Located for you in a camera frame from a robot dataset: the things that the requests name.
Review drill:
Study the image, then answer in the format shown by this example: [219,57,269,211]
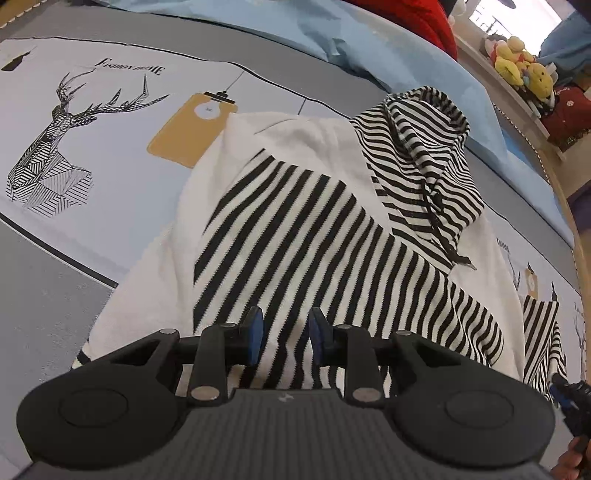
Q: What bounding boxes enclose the red knitted blanket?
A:
[349,0,458,60]

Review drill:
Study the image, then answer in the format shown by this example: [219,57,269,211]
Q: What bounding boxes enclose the grey printed bed sheet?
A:
[1,2,587,479]

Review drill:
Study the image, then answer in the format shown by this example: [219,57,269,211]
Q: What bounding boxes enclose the red cushion on windowsill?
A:
[542,84,591,152]

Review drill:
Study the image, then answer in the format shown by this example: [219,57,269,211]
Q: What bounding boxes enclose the light blue quilt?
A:
[107,1,574,245]

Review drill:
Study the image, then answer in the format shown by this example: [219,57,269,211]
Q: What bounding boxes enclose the striped white hooded sweater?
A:
[77,86,566,393]

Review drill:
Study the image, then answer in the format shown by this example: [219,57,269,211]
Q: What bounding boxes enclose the right human hand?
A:
[550,436,590,480]

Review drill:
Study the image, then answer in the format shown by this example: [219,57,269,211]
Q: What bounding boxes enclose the yellow plush toys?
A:
[481,35,558,116]

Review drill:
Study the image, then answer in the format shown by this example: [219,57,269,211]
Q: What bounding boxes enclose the purple bag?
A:
[568,181,591,233]

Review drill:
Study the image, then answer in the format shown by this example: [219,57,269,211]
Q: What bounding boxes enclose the blue curtain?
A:
[538,11,591,85]

